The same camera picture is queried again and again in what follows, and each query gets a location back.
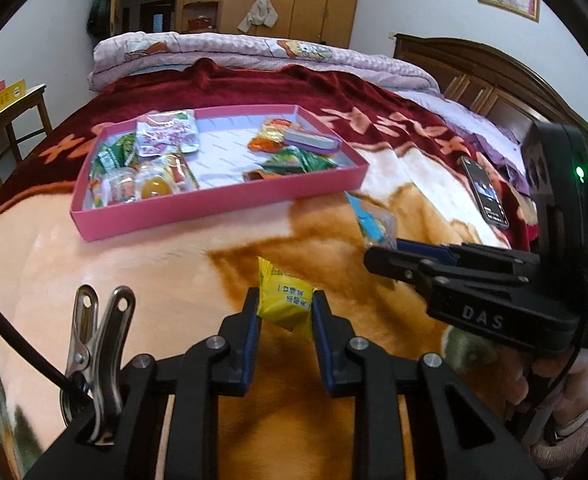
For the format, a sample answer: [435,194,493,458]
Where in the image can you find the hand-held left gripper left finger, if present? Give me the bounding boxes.
[24,287,262,480]

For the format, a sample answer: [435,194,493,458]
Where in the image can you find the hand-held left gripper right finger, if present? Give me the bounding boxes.
[311,290,547,480]

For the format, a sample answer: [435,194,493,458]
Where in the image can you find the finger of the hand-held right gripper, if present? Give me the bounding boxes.
[396,238,541,266]
[364,245,531,302]

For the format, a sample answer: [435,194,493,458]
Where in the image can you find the clear blue-edged packet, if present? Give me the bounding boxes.
[346,192,398,252]

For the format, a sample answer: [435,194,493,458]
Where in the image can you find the yellow zigzag-edged packet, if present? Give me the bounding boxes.
[256,255,317,344]
[159,152,198,194]

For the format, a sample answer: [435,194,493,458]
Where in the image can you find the pink cardboard box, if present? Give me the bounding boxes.
[70,104,371,243]

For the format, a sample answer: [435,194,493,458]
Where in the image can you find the purple cartoon tin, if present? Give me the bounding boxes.
[283,128,343,154]

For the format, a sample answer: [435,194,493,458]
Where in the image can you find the yellow round jelly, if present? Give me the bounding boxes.
[140,172,173,200]

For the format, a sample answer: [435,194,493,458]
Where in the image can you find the orange rice cracker packet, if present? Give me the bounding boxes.
[247,117,295,154]

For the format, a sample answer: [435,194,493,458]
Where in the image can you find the white spouted drink pouch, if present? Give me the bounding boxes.
[136,109,201,156]

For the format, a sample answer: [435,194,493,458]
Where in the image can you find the person's right hand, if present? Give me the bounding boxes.
[518,347,583,412]

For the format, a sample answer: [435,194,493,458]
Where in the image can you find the black smartphone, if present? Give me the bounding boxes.
[461,155,510,230]

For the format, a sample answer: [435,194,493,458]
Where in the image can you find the printed plush blanket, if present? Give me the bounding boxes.
[0,57,541,480]

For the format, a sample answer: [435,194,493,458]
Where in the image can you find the purple bed sheet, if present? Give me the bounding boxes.
[404,90,533,197]

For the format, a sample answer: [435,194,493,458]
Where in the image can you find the metal spring clip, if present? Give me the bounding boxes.
[60,284,137,447]

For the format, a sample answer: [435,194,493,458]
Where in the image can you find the dark wooden headboard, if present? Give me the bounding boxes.
[393,33,588,182]

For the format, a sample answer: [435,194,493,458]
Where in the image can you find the lilac folded quilt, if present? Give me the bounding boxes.
[88,31,443,97]

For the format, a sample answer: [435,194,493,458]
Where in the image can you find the wooden wardrobe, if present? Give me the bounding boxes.
[216,0,365,49]

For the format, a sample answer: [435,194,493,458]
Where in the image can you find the beige hanging towel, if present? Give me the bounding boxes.
[237,0,279,34]

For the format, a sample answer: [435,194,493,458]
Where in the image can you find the wooden side table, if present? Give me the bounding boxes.
[0,84,55,202]

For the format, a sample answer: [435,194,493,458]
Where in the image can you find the dark hanging jacket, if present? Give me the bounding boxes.
[87,0,115,39]

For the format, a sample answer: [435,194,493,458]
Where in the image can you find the black cable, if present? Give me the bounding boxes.
[0,282,93,404]

